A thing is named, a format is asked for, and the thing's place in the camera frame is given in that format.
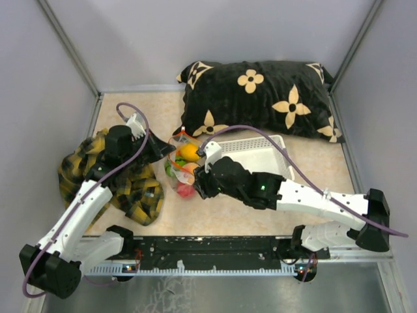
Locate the green striped toy melon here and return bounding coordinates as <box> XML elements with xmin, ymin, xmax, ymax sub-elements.
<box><xmin>164</xmin><ymin>156</ymin><xmax>187</xmax><ymax>177</ymax></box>

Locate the clear zip bag orange zipper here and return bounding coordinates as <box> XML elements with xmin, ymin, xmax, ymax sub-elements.
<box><xmin>164</xmin><ymin>127</ymin><xmax>201</xmax><ymax>200</ymax></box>

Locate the yellow lemon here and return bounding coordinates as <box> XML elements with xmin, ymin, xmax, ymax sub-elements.
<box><xmin>179</xmin><ymin>143</ymin><xmax>200</xmax><ymax>162</ymax></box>

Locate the orange peach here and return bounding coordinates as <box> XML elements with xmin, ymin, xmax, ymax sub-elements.
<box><xmin>182</xmin><ymin>162</ymin><xmax>200</xmax><ymax>179</ymax></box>

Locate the red apple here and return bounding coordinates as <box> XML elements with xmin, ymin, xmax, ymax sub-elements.
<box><xmin>176</xmin><ymin>182</ymin><xmax>195</xmax><ymax>199</ymax></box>

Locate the white perforated plastic basket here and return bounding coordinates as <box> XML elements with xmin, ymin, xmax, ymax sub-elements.
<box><xmin>217</xmin><ymin>135</ymin><xmax>295</xmax><ymax>180</ymax></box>

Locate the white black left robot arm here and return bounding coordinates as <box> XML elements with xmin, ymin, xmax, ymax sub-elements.
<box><xmin>19</xmin><ymin>125</ymin><xmax>175</xmax><ymax>299</ymax></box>

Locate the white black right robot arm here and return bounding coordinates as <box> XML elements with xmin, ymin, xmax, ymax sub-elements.
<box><xmin>193</xmin><ymin>156</ymin><xmax>390</xmax><ymax>258</ymax></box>

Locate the yellow black plaid shirt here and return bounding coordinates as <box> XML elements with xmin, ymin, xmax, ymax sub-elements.
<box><xmin>58</xmin><ymin>128</ymin><xmax>164</xmax><ymax>226</ymax></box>

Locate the black floral plush pillow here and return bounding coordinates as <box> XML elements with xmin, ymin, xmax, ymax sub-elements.
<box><xmin>174</xmin><ymin>61</ymin><xmax>345</xmax><ymax>143</ymax></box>

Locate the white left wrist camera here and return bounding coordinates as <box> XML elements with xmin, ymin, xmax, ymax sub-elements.
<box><xmin>126</xmin><ymin>113</ymin><xmax>147</xmax><ymax>140</ymax></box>

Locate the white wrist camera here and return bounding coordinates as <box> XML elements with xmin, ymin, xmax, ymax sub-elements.
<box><xmin>197</xmin><ymin>141</ymin><xmax>222</xmax><ymax>173</ymax></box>
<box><xmin>126</xmin><ymin>113</ymin><xmax>147</xmax><ymax>140</ymax></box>

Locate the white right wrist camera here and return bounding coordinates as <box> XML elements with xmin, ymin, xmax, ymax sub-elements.
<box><xmin>197</xmin><ymin>141</ymin><xmax>222</xmax><ymax>173</ymax></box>

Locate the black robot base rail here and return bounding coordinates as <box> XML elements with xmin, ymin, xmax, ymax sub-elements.
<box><xmin>109</xmin><ymin>236</ymin><xmax>312</xmax><ymax>269</ymax></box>

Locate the aluminium frame rail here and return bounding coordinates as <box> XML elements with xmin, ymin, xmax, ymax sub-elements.
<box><xmin>51</xmin><ymin>247</ymin><xmax>395</xmax><ymax>278</ymax></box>

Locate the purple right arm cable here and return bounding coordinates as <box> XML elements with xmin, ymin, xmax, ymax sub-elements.
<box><xmin>197</xmin><ymin>125</ymin><xmax>409</xmax><ymax>238</ymax></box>

